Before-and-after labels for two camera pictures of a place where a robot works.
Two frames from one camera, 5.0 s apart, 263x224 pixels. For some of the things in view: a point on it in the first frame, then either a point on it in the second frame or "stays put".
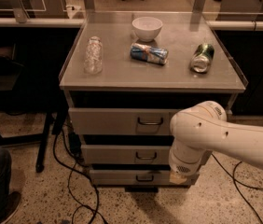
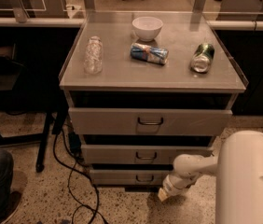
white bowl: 147,28 stays put
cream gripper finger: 177,178 → 162,195
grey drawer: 137,177 stays put
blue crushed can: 155,55 stays put
